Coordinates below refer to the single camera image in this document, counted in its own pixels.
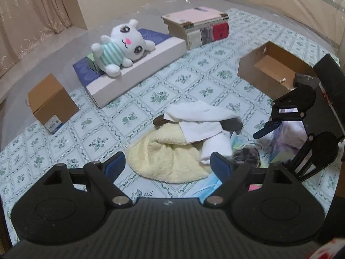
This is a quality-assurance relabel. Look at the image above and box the pink topped book box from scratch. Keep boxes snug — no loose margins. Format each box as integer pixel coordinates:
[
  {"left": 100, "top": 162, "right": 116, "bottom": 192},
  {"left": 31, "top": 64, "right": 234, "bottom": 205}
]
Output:
[{"left": 168, "top": 22, "right": 229, "bottom": 51}]

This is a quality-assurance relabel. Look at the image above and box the flat blue and white box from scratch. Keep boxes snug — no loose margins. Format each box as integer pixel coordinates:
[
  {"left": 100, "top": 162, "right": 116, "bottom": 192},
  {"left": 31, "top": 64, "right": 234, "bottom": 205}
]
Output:
[{"left": 72, "top": 28, "right": 187, "bottom": 108}]

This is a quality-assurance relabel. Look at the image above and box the light green cloth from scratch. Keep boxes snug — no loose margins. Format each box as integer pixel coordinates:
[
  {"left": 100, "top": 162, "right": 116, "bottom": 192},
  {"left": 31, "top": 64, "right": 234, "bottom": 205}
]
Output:
[{"left": 270, "top": 151, "right": 295, "bottom": 165}]

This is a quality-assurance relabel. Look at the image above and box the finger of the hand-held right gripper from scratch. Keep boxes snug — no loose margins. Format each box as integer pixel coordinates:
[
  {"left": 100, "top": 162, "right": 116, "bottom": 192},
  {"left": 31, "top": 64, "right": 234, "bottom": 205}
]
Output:
[
  {"left": 253, "top": 90, "right": 302, "bottom": 140},
  {"left": 292, "top": 134, "right": 322, "bottom": 182}
]

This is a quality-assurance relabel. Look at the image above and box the small white towel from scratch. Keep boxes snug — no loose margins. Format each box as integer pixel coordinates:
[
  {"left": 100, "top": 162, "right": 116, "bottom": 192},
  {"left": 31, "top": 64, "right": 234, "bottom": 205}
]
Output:
[{"left": 180, "top": 120, "right": 233, "bottom": 165}]

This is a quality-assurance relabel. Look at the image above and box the white cloth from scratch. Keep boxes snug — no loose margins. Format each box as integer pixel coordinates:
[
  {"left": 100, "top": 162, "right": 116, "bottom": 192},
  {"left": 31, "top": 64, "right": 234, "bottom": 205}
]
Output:
[{"left": 164, "top": 100, "right": 242, "bottom": 123}]

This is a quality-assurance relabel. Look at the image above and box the floral printed sheet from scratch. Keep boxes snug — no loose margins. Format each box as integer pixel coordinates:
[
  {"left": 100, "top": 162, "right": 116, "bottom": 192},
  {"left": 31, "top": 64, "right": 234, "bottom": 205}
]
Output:
[{"left": 0, "top": 8, "right": 345, "bottom": 249}]

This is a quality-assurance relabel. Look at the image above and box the yellow towel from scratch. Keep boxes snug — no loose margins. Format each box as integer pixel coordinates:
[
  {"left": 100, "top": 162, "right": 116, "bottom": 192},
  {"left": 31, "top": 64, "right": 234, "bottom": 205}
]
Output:
[{"left": 127, "top": 123, "right": 213, "bottom": 185}]

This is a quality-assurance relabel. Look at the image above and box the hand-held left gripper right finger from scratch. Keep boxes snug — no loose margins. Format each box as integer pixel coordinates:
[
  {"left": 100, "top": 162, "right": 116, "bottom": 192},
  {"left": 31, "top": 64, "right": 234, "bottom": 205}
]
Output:
[{"left": 205, "top": 152, "right": 297, "bottom": 208}]

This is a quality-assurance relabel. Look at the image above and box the beige curtain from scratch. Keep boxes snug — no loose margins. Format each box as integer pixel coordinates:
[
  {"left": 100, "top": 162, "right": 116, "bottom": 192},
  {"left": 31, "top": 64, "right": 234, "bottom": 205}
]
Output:
[{"left": 0, "top": 0, "right": 74, "bottom": 79}]

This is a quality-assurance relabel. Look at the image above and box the pink book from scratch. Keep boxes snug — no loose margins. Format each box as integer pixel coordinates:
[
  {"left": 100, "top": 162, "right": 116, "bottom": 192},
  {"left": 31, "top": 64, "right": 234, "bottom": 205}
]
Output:
[{"left": 161, "top": 6, "right": 229, "bottom": 30}]

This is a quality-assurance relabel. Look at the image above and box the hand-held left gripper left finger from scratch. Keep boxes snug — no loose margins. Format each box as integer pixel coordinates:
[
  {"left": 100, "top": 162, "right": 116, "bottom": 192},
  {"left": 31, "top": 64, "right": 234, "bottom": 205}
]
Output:
[{"left": 40, "top": 152, "right": 132, "bottom": 208}]

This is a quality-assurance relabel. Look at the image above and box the white plush bunny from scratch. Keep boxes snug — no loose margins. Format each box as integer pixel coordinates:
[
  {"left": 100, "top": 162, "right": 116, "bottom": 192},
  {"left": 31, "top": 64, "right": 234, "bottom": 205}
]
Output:
[{"left": 90, "top": 19, "right": 156, "bottom": 77}]

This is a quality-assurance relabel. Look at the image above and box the black cloth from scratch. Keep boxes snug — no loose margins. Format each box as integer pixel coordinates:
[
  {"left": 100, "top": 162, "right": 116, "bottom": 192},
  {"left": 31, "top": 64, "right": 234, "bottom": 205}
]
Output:
[{"left": 220, "top": 117, "right": 243, "bottom": 135}]

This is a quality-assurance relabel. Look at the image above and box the grey patterned cloth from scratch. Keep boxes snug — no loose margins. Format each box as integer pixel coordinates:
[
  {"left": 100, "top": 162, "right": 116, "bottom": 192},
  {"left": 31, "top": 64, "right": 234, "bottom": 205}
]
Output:
[{"left": 233, "top": 145, "right": 260, "bottom": 168}]

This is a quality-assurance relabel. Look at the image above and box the small closed cardboard box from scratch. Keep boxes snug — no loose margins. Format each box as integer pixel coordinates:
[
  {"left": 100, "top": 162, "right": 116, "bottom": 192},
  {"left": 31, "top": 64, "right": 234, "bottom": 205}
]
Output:
[{"left": 27, "top": 73, "right": 80, "bottom": 135}]

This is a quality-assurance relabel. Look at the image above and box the dark brown cloth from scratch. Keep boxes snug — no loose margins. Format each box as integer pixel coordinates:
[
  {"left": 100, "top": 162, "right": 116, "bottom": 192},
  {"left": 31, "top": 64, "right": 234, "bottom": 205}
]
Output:
[{"left": 153, "top": 115, "right": 173, "bottom": 128}]

